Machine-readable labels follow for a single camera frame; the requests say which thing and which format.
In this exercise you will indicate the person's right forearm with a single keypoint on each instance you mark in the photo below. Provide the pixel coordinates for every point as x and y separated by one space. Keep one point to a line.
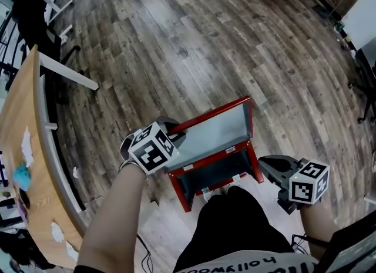
318 225

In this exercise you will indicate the black wheeled stand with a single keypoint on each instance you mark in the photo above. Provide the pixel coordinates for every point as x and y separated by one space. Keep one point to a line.
367 90

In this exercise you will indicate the white board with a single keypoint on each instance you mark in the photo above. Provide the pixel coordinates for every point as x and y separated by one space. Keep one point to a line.
362 19

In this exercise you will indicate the blue cloth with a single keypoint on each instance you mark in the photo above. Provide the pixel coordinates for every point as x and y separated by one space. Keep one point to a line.
22 176

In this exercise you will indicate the person's left forearm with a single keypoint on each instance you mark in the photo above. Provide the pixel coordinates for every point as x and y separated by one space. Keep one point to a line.
114 216

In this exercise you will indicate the black office chair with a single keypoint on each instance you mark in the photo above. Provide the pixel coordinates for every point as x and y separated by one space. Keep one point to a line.
35 22

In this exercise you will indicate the person's white printed shirt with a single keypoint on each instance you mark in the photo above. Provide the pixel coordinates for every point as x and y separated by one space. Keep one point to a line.
249 261

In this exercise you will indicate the white desk frame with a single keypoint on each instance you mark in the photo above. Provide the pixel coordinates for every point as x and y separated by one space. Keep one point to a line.
55 4

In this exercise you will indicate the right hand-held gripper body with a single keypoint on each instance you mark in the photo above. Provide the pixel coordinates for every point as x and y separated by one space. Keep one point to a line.
305 183

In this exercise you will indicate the black monitor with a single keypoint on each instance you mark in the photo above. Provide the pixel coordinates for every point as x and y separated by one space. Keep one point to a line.
352 251

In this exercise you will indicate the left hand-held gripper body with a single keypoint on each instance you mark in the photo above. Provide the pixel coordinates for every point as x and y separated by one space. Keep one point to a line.
152 151

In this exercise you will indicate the crumpled white paper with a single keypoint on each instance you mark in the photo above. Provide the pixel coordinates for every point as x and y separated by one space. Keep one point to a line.
27 148
72 251
57 232

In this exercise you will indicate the wooden table with white frame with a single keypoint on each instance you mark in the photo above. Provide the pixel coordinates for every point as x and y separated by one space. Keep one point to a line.
17 125

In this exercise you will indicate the person's black trousers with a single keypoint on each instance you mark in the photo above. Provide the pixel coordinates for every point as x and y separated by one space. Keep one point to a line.
232 225

